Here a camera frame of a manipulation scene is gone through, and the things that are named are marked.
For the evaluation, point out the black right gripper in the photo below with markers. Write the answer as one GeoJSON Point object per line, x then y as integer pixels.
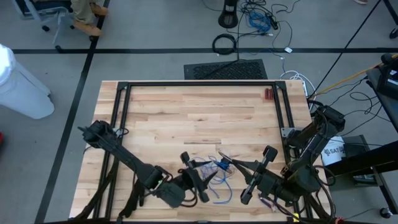
{"type": "Point", "coordinates": [267, 183]}

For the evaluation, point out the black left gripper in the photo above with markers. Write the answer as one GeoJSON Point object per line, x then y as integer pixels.
{"type": "Point", "coordinates": [191, 179]}

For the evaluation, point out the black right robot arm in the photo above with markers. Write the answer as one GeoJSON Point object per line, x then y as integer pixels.
{"type": "Point", "coordinates": [311, 146]}

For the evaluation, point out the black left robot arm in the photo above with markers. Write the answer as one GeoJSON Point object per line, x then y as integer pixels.
{"type": "Point", "coordinates": [124, 155]}

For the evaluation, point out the small red block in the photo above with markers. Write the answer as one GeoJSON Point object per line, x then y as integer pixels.
{"type": "Point", "coordinates": [269, 94]}

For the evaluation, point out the white power strip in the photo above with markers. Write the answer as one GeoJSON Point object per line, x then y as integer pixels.
{"type": "Point", "coordinates": [304, 88]}

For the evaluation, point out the black perforated floor mat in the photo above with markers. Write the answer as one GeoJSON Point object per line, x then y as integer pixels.
{"type": "Point", "coordinates": [224, 71]}

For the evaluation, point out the black side table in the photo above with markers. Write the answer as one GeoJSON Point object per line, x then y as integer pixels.
{"type": "Point", "coordinates": [357, 160]}

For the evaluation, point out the small white adapter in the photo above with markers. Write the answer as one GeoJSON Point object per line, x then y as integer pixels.
{"type": "Point", "coordinates": [288, 49]}

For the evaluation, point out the black round foot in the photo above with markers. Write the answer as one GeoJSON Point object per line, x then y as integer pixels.
{"type": "Point", "coordinates": [386, 212]}

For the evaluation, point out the grey side table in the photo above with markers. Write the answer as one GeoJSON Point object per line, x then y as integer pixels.
{"type": "Point", "coordinates": [385, 112]}

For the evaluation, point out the black power strip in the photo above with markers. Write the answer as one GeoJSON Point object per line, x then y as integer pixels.
{"type": "Point", "coordinates": [273, 22]}

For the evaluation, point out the black cylindrical bin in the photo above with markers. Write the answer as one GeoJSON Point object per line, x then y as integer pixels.
{"type": "Point", "coordinates": [228, 18]}

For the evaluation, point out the black slanted pole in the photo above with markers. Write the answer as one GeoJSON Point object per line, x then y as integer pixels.
{"type": "Point", "coordinates": [345, 48]}

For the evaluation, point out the black equipment case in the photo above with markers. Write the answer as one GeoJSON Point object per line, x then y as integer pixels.
{"type": "Point", "coordinates": [388, 84]}

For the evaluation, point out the white trash bin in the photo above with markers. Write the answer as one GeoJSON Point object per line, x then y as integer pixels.
{"type": "Point", "coordinates": [21, 90]}

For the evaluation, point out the person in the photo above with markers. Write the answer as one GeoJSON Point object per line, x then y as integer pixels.
{"type": "Point", "coordinates": [360, 1]}
{"type": "Point", "coordinates": [82, 12]}

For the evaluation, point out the white blue office chair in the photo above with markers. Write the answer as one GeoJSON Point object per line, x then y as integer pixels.
{"type": "Point", "coordinates": [46, 7]}

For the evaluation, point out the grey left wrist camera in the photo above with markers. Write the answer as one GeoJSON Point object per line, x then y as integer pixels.
{"type": "Point", "coordinates": [171, 194]}

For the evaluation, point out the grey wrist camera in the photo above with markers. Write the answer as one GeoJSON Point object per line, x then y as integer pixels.
{"type": "Point", "coordinates": [306, 180]}
{"type": "Point", "coordinates": [171, 194]}

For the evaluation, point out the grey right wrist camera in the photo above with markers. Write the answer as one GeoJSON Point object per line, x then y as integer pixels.
{"type": "Point", "coordinates": [306, 180]}

